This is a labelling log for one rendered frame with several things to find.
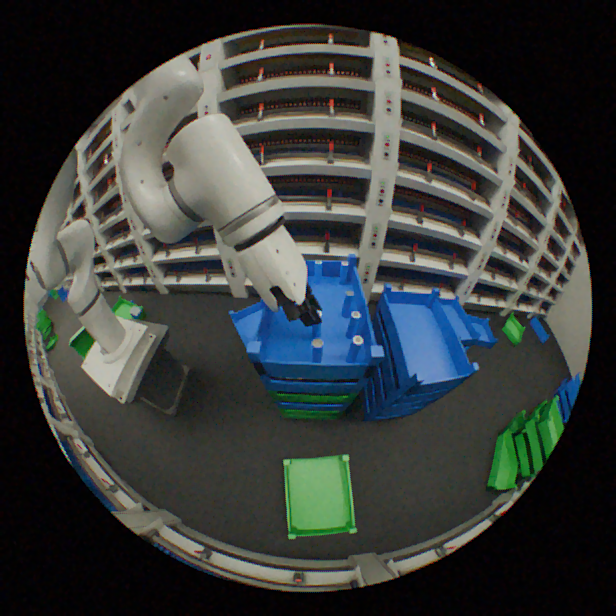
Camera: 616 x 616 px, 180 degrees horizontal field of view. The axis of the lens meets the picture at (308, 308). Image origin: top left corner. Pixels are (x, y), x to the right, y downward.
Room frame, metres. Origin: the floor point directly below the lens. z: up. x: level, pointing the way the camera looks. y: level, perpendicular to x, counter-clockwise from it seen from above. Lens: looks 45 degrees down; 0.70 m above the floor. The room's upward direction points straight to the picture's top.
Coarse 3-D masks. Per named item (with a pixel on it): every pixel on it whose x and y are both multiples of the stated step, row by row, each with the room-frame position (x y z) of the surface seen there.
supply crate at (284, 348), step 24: (312, 264) 0.42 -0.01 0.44; (336, 264) 0.42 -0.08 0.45; (312, 288) 0.37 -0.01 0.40; (336, 288) 0.37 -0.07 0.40; (360, 288) 0.31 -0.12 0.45; (264, 312) 0.23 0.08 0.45; (336, 312) 0.28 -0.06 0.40; (360, 312) 0.27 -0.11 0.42; (264, 336) 0.20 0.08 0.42; (288, 336) 0.22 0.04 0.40; (336, 336) 0.22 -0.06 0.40; (360, 336) 0.21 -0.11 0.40; (264, 360) 0.13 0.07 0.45; (288, 360) 0.16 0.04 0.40; (336, 360) 0.16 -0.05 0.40; (360, 360) 0.16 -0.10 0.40
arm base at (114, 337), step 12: (96, 312) 0.18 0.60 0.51; (108, 312) 0.21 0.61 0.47; (84, 324) 0.13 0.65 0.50; (96, 324) 0.15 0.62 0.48; (108, 324) 0.19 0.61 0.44; (120, 324) 0.23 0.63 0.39; (96, 336) 0.13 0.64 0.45; (108, 336) 0.16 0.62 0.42; (120, 336) 0.19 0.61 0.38; (132, 336) 0.22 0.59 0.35; (108, 348) 0.13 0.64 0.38; (120, 348) 0.16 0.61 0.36; (108, 360) 0.10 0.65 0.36
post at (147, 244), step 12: (120, 108) 0.85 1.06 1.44; (132, 108) 0.96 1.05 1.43; (120, 132) 0.86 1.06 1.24; (120, 156) 0.85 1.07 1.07; (120, 180) 0.85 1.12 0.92; (120, 192) 0.86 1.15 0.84; (132, 216) 0.85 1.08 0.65; (132, 228) 0.86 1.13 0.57; (144, 240) 0.86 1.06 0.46; (156, 240) 0.96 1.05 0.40; (156, 276) 0.85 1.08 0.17; (168, 288) 0.88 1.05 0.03
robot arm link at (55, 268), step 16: (64, 176) 0.19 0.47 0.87; (64, 192) 0.20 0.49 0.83; (48, 208) 0.15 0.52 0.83; (64, 208) 0.20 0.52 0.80; (48, 224) 0.15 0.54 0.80; (48, 240) 0.14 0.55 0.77; (48, 256) 0.12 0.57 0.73; (64, 256) 0.17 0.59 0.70; (48, 272) 0.11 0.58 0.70; (64, 272) 0.16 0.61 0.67; (48, 288) 0.09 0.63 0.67
